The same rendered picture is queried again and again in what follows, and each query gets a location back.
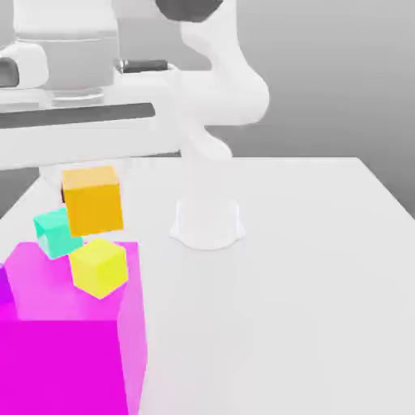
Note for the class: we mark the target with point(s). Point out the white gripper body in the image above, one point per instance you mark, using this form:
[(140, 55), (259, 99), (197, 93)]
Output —
[(81, 142)]

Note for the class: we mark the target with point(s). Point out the small orange cube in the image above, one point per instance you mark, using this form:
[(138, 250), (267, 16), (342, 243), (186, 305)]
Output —
[(92, 204)]

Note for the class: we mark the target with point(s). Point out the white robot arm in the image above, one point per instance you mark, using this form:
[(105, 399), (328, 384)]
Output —
[(227, 97)]

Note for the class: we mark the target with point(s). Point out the small teal cube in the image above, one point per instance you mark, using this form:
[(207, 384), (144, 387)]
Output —
[(53, 231)]

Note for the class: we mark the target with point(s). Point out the small yellow cube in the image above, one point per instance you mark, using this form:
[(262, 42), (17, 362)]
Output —
[(97, 269)]

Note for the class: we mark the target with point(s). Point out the large magenta box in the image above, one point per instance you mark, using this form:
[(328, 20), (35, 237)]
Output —
[(61, 363)]

